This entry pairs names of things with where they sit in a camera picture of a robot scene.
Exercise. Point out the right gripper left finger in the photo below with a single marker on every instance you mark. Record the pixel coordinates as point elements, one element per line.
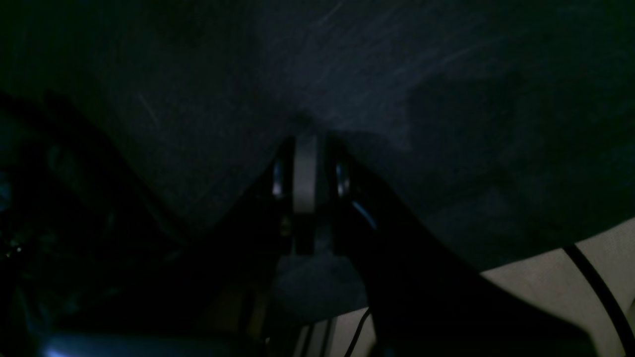
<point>212,299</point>

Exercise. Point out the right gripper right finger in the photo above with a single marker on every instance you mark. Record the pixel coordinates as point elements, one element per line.
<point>425,301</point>

